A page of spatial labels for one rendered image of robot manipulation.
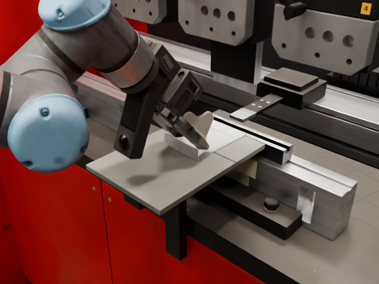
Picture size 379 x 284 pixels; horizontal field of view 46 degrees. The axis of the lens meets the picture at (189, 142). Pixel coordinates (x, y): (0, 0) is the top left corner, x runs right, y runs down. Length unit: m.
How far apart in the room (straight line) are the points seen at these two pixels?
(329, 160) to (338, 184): 1.98
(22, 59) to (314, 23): 0.39
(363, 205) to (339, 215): 1.67
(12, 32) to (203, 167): 0.92
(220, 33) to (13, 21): 0.86
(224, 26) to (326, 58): 0.19
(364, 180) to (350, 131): 1.65
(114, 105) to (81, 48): 0.54
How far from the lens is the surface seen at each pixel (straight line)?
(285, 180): 0.80
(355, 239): 0.83
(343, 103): 1.05
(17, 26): 1.50
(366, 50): 0.64
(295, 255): 0.77
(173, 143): 0.78
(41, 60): 0.55
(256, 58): 0.78
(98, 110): 1.15
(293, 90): 0.99
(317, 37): 0.67
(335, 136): 1.03
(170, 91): 0.67
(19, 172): 1.44
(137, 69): 0.60
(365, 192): 2.56
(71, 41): 0.56
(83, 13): 0.54
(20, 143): 0.43
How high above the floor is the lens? 1.40
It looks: 30 degrees down
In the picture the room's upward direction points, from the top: straight up
